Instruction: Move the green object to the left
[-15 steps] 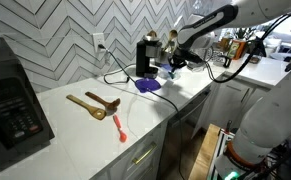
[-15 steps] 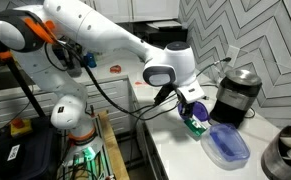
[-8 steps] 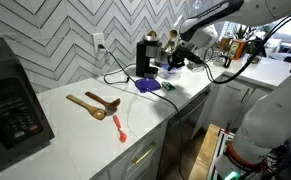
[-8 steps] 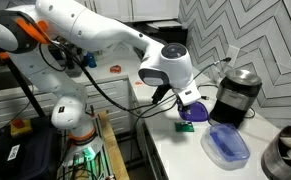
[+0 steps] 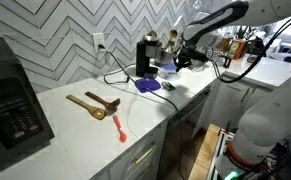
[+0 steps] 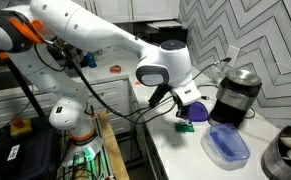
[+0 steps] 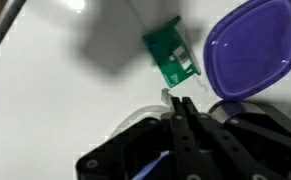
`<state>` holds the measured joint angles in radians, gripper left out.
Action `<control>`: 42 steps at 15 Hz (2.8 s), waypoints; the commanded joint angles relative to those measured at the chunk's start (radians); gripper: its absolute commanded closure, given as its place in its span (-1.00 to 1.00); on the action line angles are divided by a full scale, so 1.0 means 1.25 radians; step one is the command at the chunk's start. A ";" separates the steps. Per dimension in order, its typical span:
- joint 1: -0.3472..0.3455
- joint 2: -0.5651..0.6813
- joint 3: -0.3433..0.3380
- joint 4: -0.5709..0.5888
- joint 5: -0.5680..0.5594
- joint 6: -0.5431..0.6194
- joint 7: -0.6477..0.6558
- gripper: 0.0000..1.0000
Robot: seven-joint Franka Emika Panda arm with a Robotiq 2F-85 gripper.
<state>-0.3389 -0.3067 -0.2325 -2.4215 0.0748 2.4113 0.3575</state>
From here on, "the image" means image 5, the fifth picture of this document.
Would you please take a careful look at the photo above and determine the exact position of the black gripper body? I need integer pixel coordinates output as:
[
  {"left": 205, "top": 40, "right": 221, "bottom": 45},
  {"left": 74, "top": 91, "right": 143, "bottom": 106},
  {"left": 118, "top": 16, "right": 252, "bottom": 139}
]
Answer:
[{"left": 175, "top": 45, "right": 209, "bottom": 68}]

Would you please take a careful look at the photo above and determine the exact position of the green circuit board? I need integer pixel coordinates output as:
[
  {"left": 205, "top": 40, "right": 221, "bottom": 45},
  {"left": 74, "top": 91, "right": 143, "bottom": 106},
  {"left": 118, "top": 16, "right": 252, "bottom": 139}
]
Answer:
[{"left": 161, "top": 80, "right": 176, "bottom": 92}]

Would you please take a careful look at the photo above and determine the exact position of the clear container with blue lid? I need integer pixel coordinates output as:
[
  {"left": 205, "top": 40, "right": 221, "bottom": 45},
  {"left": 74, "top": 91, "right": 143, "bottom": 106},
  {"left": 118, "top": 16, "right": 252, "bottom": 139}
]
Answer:
[{"left": 158, "top": 63, "right": 180, "bottom": 81}]

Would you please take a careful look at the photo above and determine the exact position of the wooden spoon in holder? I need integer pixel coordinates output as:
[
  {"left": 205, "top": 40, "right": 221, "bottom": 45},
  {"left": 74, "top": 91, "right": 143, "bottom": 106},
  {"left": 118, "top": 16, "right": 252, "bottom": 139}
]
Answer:
[{"left": 164, "top": 29, "right": 179, "bottom": 53}]

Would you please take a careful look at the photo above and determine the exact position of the black and steel coffee maker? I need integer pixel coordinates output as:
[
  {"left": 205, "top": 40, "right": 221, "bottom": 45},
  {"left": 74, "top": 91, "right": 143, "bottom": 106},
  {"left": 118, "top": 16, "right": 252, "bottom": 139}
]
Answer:
[{"left": 135, "top": 35, "right": 163, "bottom": 80}]

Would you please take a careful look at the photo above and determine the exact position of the purple plastic lid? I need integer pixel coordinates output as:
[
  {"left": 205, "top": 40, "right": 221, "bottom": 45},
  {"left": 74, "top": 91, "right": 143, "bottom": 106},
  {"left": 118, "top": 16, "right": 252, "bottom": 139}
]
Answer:
[{"left": 134, "top": 77, "right": 162, "bottom": 94}]

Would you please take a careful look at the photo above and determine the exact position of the orange and green box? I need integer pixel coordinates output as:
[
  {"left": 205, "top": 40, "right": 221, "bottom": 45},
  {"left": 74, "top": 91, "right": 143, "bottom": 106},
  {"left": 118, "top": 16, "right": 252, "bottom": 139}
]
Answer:
[{"left": 226, "top": 39, "right": 247, "bottom": 61}]

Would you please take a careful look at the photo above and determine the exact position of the potted green plant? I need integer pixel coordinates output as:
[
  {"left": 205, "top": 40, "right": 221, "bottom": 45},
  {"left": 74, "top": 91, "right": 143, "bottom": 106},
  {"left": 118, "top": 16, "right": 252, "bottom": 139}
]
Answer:
[{"left": 233, "top": 25, "right": 253, "bottom": 42}]

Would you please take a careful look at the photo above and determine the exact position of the dark wooden spoon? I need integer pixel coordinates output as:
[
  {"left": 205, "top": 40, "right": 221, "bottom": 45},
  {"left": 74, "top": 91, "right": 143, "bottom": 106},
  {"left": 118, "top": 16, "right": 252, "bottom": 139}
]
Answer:
[{"left": 84, "top": 91, "right": 122, "bottom": 113}]

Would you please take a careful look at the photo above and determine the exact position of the red silicone spatula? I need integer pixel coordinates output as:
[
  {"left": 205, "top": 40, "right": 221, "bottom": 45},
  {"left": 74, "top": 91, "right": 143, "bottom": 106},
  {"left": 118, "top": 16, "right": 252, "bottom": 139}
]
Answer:
[{"left": 112, "top": 114, "right": 128, "bottom": 144}]

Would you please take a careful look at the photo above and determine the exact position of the wooden plank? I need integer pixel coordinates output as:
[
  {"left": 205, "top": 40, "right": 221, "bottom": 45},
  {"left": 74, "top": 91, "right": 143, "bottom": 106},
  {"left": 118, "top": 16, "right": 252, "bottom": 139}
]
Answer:
[{"left": 188, "top": 123, "right": 221, "bottom": 180}]

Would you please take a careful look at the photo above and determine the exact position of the light wooden spoon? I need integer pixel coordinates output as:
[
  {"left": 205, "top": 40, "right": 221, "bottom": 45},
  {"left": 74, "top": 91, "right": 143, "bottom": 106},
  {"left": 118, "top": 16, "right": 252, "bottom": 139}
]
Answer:
[{"left": 66, "top": 94, "right": 107, "bottom": 121}]

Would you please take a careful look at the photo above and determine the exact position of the black microwave oven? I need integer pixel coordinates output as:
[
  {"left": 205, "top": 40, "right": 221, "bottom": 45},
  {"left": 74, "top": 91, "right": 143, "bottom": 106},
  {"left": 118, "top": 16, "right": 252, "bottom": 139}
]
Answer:
[{"left": 0, "top": 34, "right": 56, "bottom": 169}]

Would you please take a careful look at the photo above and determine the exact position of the long black power cable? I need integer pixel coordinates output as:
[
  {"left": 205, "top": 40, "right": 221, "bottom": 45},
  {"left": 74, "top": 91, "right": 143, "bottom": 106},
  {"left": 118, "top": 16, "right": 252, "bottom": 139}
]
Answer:
[{"left": 98, "top": 44, "right": 186, "bottom": 180}]

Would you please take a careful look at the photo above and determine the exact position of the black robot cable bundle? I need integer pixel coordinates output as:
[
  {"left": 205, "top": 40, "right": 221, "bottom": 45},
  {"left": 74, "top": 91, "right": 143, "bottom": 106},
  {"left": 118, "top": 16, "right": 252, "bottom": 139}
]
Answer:
[{"left": 210, "top": 13, "right": 291, "bottom": 84}]

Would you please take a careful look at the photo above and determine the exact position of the black coffee maker cord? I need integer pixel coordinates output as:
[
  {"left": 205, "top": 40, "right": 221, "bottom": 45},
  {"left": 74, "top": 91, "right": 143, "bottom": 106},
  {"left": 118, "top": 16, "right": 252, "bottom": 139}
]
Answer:
[{"left": 103, "top": 63, "right": 138, "bottom": 85}]

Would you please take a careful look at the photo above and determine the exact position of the white wall outlet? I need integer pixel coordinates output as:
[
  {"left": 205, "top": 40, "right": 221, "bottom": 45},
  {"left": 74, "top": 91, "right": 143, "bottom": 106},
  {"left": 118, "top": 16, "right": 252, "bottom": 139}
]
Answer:
[{"left": 92, "top": 32, "right": 106, "bottom": 53}]

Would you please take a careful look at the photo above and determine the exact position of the gold drawer handle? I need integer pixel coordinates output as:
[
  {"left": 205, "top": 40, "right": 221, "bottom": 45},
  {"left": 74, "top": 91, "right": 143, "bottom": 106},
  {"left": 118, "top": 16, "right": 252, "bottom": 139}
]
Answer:
[{"left": 131, "top": 142, "right": 157, "bottom": 166}]

